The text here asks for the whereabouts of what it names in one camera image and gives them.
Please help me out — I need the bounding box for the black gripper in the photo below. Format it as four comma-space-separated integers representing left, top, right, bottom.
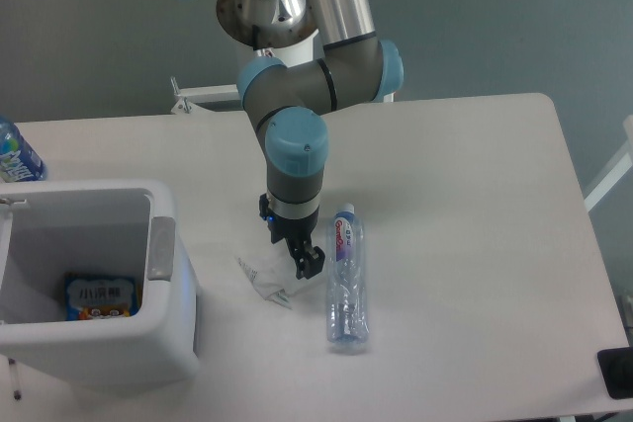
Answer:
258, 194, 325, 280

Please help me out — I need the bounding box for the white paper wrapper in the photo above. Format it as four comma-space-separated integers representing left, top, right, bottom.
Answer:
234, 244, 309, 309

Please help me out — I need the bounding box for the clear plastic bottle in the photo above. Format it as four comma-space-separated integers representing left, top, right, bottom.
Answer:
325, 203, 369, 355

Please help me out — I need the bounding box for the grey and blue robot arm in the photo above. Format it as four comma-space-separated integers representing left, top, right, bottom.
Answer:
222, 0, 405, 279

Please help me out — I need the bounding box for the white trash can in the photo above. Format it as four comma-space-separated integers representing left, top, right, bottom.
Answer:
1, 179, 200, 385

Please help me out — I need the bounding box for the blue snack packet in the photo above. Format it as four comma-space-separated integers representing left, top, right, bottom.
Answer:
64, 273, 140, 321

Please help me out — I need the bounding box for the blue labelled water bottle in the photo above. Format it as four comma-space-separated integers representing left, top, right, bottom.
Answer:
1, 117, 47, 183

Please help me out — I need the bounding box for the black device at table edge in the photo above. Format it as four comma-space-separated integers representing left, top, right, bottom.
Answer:
597, 347, 633, 400

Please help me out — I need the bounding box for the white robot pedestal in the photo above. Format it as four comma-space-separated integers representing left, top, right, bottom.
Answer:
170, 30, 322, 115

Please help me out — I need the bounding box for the white frame leg right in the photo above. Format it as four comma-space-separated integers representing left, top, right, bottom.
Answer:
584, 116, 632, 212

